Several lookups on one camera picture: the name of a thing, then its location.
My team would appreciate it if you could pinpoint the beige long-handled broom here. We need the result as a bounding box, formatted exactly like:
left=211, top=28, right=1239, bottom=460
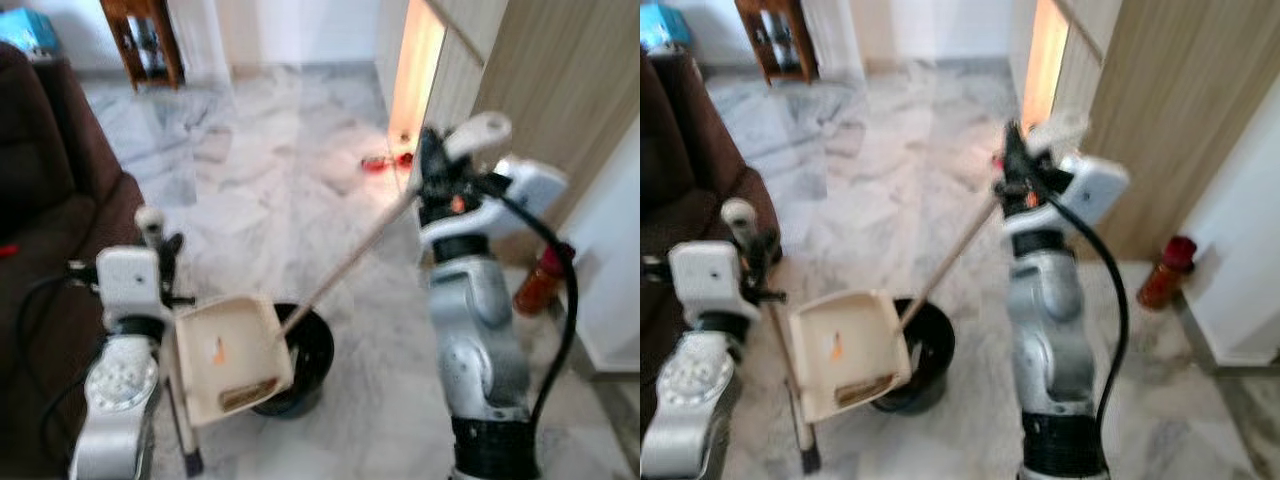
left=720, top=197, right=823, bottom=475
left=135, top=205, right=206, bottom=477

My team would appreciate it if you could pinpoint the tall wood-grain cabinet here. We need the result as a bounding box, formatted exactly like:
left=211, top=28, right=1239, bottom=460
left=375, top=0, right=641, bottom=266
left=1008, top=0, right=1280, bottom=263

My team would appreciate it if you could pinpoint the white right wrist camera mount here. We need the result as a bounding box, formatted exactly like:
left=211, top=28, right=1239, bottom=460
left=1003, top=152, right=1131, bottom=239
left=420, top=158, right=569, bottom=253

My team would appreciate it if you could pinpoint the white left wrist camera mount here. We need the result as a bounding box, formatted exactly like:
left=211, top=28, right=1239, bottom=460
left=668, top=242, right=749, bottom=323
left=97, top=247, right=166, bottom=323

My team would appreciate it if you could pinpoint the dark wooden stand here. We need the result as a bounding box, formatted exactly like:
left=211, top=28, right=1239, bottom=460
left=735, top=0, right=816, bottom=86
left=100, top=0, right=186, bottom=93

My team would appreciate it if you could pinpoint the light blue box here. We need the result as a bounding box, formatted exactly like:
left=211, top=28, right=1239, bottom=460
left=0, top=8, right=58, bottom=59
left=640, top=0, right=694, bottom=53

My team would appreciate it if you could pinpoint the dark brown sofa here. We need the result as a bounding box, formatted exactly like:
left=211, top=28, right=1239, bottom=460
left=0, top=42, right=151, bottom=480
left=640, top=50, right=783, bottom=441

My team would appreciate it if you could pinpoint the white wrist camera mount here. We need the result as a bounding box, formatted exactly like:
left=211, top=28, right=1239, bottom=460
left=1003, top=152, right=1131, bottom=239
left=668, top=242, right=749, bottom=323
left=420, top=158, right=569, bottom=253
left=97, top=247, right=166, bottom=323

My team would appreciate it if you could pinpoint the beige long-handled dustpan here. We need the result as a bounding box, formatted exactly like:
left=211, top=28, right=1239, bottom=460
left=788, top=112, right=1089, bottom=425
left=175, top=112, right=513, bottom=429

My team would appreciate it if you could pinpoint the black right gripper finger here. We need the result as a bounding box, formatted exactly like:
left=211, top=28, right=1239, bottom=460
left=418, top=127, right=448, bottom=191
left=1002, top=122, right=1032, bottom=187

